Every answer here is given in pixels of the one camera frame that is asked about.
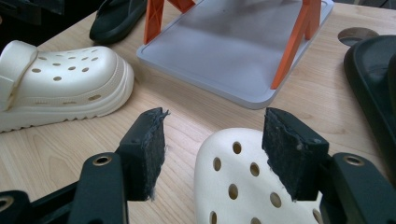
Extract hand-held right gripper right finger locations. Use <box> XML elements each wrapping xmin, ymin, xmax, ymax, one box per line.
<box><xmin>262</xmin><ymin>106</ymin><xmax>331</xmax><ymax>202</ymax></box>

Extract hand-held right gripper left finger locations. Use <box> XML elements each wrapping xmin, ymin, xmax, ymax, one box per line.
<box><xmin>115</xmin><ymin>106</ymin><xmax>171</xmax><ymax>203</ymax></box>

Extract cream clog shoe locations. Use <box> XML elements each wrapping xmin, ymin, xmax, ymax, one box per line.
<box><xmin>193</xmin><ymin>127</ymin><xmax>325</xmax><ymax>224</ymax></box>
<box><xmin>0</xmin><ymin>39</ymin><xmax>135</xmax><ymax>134</ymax></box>

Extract white shoe rack orange legs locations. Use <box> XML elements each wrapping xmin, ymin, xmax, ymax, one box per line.
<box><xmin>135</xmin><ymin>0</ymin><xmax>335</xmax><ymax>110</ymax></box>

